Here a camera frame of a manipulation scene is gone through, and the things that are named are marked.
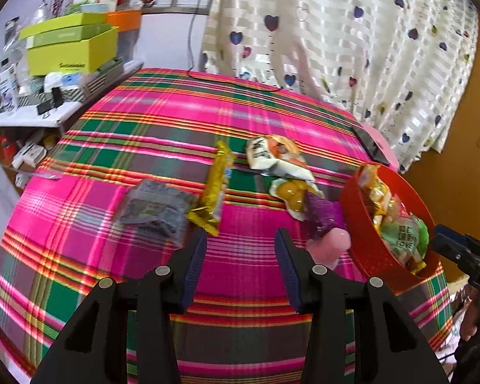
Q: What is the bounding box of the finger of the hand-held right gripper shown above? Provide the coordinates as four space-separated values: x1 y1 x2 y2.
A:
430 225 480 273

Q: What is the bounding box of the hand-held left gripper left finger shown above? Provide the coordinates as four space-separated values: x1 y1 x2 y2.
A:
30 228 208 384

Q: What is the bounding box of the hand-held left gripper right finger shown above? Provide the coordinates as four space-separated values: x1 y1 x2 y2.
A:
274 228 451 384

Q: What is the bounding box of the green pea snack packet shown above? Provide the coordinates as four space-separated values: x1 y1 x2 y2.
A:
416 220 430 259

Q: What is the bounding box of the clear peanut bag green label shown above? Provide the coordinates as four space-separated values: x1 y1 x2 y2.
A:
378 208 420 265

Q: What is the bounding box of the pink jelly cup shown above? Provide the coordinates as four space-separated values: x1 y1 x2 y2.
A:
308 227 352 268

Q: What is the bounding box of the purple snack packet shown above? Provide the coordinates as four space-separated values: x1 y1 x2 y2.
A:
304 192 345 241

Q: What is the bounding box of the grey snack packet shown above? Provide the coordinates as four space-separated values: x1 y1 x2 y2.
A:
113 178 196 244

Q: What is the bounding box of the clear egg yolk vacuum pack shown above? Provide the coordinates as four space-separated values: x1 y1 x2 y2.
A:
269 178 324 221

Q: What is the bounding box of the red woven plastic basket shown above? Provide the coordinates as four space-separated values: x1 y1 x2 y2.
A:
339 163 441 292

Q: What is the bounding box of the yellow chips packet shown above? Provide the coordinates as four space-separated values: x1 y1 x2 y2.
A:
358 165 398 225

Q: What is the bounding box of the yellow gold-edged snack packet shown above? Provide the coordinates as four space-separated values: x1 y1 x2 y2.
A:
187 141 235 236

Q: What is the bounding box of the white orange snack packet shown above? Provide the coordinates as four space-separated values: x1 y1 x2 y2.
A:
246 134 316 185

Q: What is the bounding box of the person's right hand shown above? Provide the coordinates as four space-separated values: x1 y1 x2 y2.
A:
462 300 480 340

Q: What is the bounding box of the brown wooden cabinet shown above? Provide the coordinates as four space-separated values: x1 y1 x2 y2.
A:
400 8 480 289

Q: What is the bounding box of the pink green plaid tablecloth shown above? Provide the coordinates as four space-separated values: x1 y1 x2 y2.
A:
0 67 454 380

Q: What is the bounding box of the pink plastic stool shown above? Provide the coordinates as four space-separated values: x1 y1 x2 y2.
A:
360 122 401 172

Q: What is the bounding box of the black smartphone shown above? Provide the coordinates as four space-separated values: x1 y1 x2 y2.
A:
351 125 389 164

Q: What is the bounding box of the pile of small white boxes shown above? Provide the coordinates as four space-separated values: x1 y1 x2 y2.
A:
0 130 60 187

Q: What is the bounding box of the white side shelf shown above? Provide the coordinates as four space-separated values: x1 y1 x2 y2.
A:
0 60 145 129

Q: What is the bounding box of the black white striped tray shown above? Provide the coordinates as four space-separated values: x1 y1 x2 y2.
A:
18 58 124 107

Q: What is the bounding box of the white heart print curtain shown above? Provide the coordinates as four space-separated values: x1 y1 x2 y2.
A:
200 0 480 172

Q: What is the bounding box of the clear storage box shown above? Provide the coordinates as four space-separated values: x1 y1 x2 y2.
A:
116 28 142 62

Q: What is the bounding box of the lime green cardboard box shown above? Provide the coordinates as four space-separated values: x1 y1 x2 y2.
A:
26 26 118 76

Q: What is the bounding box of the orange box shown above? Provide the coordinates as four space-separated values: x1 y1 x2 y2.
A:
106 8 142 33

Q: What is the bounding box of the cluster of small bottles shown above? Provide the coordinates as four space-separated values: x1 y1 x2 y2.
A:
0 16 28 116

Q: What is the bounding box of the lime green box lid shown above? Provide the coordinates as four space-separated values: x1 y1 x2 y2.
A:
18 11 110 51

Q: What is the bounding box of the pale green small box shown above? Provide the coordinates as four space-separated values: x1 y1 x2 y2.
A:
66 0 117 14

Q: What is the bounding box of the black charging cable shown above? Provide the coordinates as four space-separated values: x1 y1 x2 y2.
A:
186 0 284 91

